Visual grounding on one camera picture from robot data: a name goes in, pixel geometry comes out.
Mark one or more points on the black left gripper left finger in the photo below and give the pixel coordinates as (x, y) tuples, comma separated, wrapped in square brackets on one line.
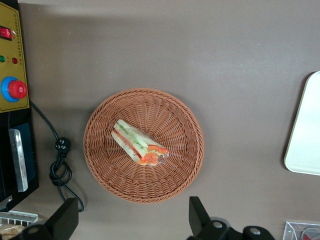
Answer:
[(63, 220)]

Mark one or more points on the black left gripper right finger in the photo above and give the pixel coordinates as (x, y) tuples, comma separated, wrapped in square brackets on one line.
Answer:
[(198, 220)]

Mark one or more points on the plastic-wrapped sandwich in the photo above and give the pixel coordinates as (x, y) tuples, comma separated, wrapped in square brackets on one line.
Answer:
[(136, 142)]

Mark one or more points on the round brown wicker basket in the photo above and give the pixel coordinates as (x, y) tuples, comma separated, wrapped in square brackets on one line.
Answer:
[(160, 185)]

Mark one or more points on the beige plastic tray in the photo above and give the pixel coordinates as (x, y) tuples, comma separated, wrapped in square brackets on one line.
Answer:
[(305, 130)]

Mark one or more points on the rice cracker snack bag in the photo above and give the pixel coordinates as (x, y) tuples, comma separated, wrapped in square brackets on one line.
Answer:
[(11, 231)]

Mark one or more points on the black appliance with yellow panel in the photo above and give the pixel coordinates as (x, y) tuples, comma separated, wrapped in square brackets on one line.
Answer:
[(30, 160)]

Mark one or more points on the clear acrylic bottle rack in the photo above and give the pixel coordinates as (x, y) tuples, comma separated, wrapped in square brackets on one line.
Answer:
[(291, 231)]

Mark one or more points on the red emergency stop button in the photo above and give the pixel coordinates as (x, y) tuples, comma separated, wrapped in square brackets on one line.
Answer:
[(15, 89)]

